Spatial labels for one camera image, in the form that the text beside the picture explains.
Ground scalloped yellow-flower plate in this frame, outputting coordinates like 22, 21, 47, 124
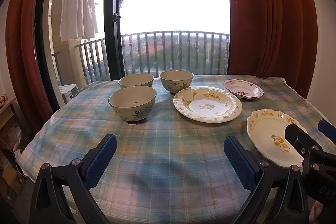
247, 109, 305, 168

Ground small red-rimmed white plate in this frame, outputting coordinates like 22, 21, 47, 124
224, 79, 264, 100

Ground bowl blue pattern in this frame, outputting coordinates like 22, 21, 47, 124
108, 86, 157, 122

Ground large beaded yellow-flower plate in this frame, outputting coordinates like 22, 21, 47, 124
173, 86, 243, 123

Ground ceramic bowl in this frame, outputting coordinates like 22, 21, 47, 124
118, 73, 154, 88

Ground floral bowl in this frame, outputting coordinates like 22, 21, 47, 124
159, 70, 194, 94

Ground person's right hand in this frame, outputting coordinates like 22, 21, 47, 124
309, 201, 323, 224

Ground wooden shelf with clutter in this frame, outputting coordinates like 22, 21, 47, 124
1, 94, 27, 209

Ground left red curtain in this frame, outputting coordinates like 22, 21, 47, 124
6, 0, 52, 131

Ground red curtain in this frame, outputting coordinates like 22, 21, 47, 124
6, 0, 52, 131
228, 0, 318, 97

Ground white outdoor unit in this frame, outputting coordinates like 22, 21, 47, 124
59, 84, 79, 104

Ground plaid tablecloth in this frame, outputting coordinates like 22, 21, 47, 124
18, 76, 335, 223

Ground right red curtain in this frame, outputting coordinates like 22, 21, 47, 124
228, 0, 318, 97

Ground balcony metal railing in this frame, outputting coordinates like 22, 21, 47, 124
51, 30, 231, 85

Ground white hanging laundry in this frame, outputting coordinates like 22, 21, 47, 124
60, 0, 98, 41

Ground black window frame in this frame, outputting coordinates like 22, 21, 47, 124
104, 0, 125, 80

